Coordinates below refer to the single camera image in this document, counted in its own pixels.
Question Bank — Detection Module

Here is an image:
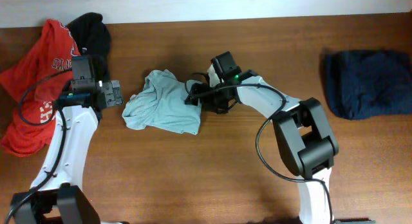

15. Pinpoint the light grey-blue t-shirt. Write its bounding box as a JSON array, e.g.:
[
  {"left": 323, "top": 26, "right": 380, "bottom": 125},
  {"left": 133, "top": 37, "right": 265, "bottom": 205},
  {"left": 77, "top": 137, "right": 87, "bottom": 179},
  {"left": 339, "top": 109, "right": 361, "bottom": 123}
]
[{"left": 122, "top": 70, "right": 201, "bottom": 135}]

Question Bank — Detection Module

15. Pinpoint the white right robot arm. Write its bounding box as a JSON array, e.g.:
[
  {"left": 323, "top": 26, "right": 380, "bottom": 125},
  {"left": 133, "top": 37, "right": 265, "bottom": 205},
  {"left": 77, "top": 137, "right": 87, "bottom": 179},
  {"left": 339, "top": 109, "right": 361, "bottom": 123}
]
[{"left": 185, "top": 70, "right": 339, "bottom": 223}]

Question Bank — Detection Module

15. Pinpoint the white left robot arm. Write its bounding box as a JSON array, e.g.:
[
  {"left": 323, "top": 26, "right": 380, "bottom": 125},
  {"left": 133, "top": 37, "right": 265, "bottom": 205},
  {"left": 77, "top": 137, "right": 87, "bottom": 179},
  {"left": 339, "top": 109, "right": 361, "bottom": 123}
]
[{"left": 5, "top": 79, "right": 124, "bottom": 223}]

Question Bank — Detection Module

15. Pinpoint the black garment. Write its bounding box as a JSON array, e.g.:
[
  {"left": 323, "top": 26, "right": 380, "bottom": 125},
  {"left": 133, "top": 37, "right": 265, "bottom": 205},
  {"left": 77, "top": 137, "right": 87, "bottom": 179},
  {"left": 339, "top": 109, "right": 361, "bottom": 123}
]
[{"left": 66, "top": 12, "right": 111, "bottom": 82}]

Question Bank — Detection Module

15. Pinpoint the red printed t-shirt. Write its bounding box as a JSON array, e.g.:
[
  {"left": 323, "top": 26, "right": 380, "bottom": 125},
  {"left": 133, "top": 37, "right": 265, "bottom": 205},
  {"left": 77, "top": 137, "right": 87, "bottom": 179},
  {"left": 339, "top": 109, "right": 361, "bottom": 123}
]
[{"left": 1, "top": 19, "right": 80, "bottom": 157}]

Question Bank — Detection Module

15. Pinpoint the folded dark navy garment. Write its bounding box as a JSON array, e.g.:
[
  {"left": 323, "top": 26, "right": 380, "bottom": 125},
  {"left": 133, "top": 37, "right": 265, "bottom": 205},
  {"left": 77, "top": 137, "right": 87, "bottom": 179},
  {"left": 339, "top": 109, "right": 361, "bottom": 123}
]
[{"left": 323, "top": 50, "right": 411, "bottom": 120}]

